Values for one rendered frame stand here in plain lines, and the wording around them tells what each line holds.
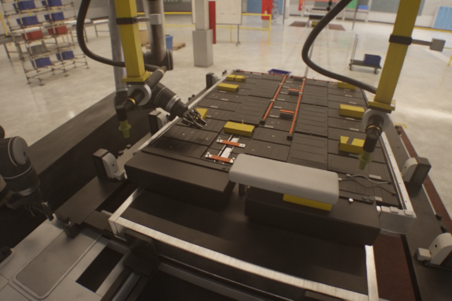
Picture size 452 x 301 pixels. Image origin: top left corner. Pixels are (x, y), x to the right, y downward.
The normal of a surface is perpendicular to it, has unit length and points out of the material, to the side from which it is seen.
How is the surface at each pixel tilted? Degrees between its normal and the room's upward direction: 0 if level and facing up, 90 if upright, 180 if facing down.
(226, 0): 90
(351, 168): 0
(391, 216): 90
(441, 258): 90
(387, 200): 0
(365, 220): 0
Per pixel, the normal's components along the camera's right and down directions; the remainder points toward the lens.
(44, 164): 0.00, -0.86
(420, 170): -0.34, 0.47
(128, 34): -0.06, 0.51
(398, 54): -0.57, 0.41
